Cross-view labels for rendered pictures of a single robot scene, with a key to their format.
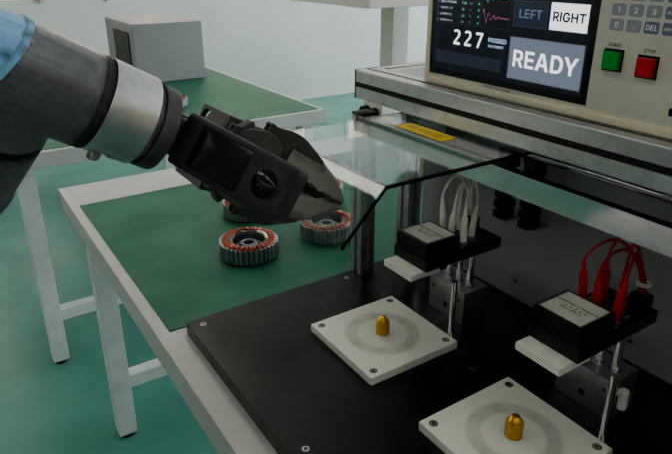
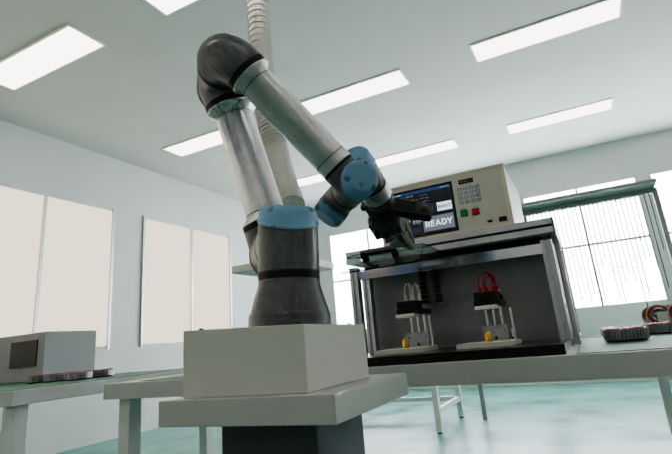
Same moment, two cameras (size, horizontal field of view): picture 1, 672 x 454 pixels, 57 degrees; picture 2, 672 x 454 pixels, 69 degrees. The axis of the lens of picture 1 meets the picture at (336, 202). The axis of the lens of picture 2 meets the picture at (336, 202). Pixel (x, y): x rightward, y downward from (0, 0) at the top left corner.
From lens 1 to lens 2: 1.08 m
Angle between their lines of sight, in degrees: 48
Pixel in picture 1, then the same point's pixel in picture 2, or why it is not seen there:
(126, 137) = (387, 192)
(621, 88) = (469, 220)
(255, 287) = not seen: hidden behind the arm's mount
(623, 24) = (463, 202)
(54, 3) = not seen: outside the picture
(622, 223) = (490, 255)
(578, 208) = (472, 258)
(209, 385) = not seen: hidden behind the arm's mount
